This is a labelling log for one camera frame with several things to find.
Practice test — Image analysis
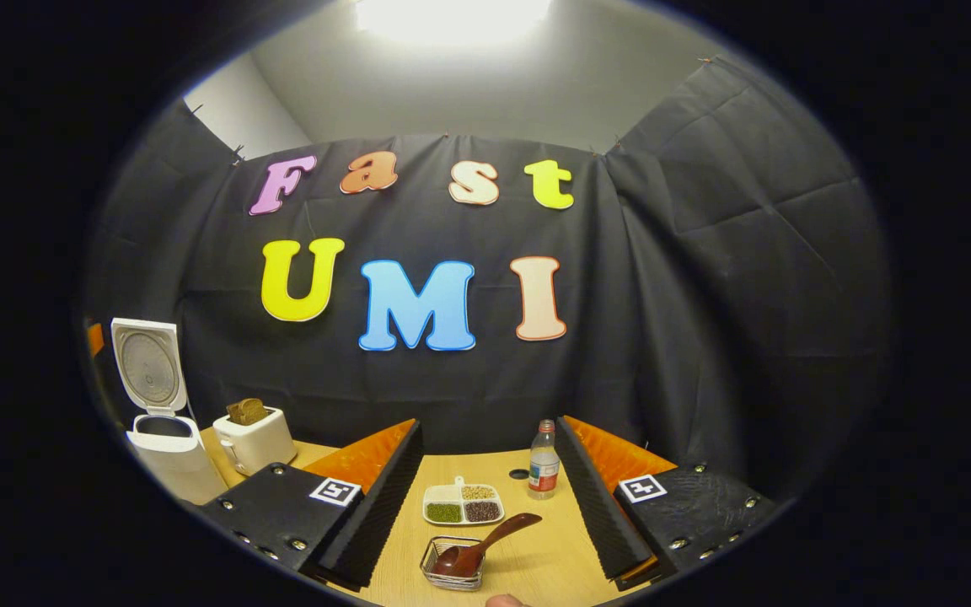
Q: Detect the clear plastic bottle red label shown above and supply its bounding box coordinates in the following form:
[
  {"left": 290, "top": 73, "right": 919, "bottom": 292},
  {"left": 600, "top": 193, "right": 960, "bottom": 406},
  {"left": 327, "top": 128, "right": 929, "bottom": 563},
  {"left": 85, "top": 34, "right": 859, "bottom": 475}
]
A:
[{"left": 528, "top": 419, "right": 561, "bottom": 500}]

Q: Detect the metal wire chopstick holder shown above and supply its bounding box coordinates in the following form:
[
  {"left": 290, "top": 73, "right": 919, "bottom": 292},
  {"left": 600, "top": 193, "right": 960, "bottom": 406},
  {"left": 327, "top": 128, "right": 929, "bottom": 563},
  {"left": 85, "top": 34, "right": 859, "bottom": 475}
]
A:
[{"left": 420, "top": 536, "right": 486, "bottom": 591}]

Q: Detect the black backdrop cloth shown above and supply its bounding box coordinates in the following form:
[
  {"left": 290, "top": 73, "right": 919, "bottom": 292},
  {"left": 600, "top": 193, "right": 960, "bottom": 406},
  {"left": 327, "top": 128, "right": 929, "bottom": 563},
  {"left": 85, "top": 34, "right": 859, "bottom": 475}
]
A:
[{"left": 81, "top": 55, "right": 895, "bottom": 507}]

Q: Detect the white rice cooker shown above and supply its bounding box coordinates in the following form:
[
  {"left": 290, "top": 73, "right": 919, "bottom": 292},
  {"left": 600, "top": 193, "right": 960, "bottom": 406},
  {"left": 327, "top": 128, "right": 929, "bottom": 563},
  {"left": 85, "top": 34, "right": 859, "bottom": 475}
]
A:
[{"left": 110, "top": 318, "right": 229, "bottom": 507}]

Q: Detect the white toaster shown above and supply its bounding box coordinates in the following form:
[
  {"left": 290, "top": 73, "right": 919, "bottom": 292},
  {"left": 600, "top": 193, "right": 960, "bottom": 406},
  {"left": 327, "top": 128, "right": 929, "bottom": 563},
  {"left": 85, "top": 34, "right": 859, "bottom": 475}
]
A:
[{"left": 212, "top": 407, "right": 298, "bottom": 477}]

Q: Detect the white divided dish of beans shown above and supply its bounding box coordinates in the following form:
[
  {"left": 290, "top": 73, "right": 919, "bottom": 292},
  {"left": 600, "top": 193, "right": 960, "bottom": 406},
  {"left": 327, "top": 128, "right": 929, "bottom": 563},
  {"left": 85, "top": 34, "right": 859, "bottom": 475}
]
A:
[{"left": 422, "top": 476, "right": 505, "bottom": 526}]

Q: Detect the bright ceiling light panel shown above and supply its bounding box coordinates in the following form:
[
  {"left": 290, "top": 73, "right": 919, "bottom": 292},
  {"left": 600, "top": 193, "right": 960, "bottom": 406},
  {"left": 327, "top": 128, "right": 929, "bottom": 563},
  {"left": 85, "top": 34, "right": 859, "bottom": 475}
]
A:
[{"left": 355, "top": 0, "right": 554, "bottom": 47}]

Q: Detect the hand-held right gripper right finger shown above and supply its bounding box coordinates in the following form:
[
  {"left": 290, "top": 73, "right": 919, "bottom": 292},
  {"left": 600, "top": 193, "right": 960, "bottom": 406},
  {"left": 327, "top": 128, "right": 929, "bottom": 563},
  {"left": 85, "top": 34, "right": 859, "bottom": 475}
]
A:
[{"left": 555, "top": 415, "right": 780, "bottom": 589}]

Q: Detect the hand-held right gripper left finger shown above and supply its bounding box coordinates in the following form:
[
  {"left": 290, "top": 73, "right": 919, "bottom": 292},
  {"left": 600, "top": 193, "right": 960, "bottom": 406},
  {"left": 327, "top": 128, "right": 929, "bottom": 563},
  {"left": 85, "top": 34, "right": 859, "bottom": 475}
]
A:
[{"left": 199, "top": 419, "right": 425, "bottom": 591}]

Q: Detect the brown wooden spoon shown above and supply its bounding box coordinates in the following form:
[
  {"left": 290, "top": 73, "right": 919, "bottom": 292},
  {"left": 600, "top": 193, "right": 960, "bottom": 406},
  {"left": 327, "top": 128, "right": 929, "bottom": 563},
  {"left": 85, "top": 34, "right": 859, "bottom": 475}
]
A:
[{"left": 433, "top": 513, "right": 543, "bottom": 578}]

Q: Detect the brown bread slice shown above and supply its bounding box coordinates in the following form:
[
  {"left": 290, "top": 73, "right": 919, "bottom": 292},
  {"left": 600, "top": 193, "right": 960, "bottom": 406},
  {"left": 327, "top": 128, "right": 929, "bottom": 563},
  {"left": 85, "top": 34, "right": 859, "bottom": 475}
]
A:
[{"left": 227, "top": 398, "right": 270, "bottom": 426}]

